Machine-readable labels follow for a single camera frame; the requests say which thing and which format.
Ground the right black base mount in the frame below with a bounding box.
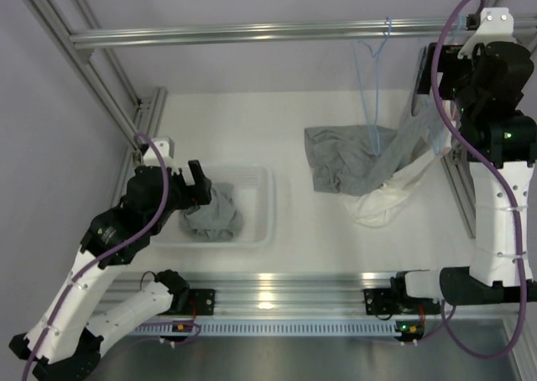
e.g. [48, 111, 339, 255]
[363, 288, 441, 317]

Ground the white tank top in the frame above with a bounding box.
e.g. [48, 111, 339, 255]
[339, 112, 451, 228]

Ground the left aluminium frame post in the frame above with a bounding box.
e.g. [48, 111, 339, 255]
[8, 0, 169, 164]

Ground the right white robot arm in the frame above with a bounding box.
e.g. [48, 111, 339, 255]
[390, 41, 536, 311]

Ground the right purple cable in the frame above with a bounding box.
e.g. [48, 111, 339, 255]
[431, 0, 529, 360]

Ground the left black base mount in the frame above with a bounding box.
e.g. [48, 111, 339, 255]
[182, 289, 216, 317]

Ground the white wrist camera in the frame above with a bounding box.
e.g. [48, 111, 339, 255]
[457, 8, 515, 60]
[142, 137, 175, 168]

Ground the blue wire hanger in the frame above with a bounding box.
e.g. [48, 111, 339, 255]
[411, 46, 451, 156]
[352, 17, 393, 157]

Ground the white plastic basket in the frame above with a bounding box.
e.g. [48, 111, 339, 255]
[152, 163, 275, 249]

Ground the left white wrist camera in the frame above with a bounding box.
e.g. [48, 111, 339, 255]
[142, 137, 175, 168]

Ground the white slotted cable duct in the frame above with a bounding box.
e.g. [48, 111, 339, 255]
[125, 318, 402, 337]

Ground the right aluminium frame post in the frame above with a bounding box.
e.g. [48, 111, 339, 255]
[442, 0, 503, 239]

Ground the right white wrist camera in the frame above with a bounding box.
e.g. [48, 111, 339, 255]
[457, 8, 515, 60]

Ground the aluminium top rail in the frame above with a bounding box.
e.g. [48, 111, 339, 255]
[69, 15, 537, 49]

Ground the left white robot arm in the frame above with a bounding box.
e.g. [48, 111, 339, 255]
[9, 160, 211, 380]

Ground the grey tank top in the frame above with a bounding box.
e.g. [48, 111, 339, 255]
[179, 183, 243, 243]
[304, 53, 420, 196]

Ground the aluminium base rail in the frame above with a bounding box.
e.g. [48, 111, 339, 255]
[66, 271, 521, 317]

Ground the aluminium frame post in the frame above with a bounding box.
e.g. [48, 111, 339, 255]
[8, 0, 169, 164]
[442, 0, 503, 239]

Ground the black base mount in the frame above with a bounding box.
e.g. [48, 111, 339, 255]
[182, 289, 216, 317]
[363, 288, 441, 317]

